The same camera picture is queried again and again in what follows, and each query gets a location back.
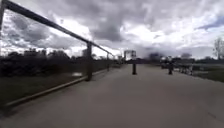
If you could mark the sign board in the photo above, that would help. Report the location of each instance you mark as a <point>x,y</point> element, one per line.
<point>130,54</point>

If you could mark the dark bollard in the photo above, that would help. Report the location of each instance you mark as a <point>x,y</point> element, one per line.
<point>134,68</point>
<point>170,68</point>

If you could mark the metal railing with posts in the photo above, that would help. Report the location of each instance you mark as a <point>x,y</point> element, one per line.
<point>88,61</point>

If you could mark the grey paved path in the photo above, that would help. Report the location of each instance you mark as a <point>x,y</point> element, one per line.
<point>133,100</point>

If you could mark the low metal railing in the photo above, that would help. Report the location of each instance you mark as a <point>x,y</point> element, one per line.
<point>185,69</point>

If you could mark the concrete kerb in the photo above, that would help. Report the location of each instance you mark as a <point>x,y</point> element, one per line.
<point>40,93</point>

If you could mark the row of dark trees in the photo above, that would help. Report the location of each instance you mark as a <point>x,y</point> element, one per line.
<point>33,64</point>

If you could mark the dark grass ground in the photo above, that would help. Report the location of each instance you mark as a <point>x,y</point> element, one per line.
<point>26,85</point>

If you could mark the grass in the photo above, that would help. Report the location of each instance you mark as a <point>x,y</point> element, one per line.
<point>213,74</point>

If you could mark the bare tree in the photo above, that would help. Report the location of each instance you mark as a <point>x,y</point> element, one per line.
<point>218,49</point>

